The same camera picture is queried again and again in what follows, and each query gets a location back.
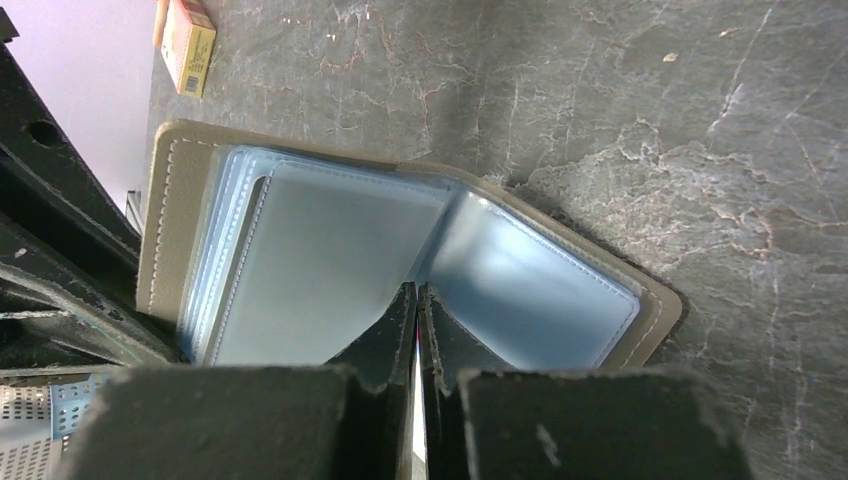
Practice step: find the grey card holder wallet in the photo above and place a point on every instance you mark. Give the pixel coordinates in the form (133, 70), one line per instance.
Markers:
(258, 250)

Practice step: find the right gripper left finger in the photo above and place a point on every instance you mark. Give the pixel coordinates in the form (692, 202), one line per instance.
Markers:
(350, 418)

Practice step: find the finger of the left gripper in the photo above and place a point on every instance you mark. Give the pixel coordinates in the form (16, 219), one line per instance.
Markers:
(68, 256)

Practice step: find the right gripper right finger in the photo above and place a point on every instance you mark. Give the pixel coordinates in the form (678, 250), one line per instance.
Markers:
(487, 420)

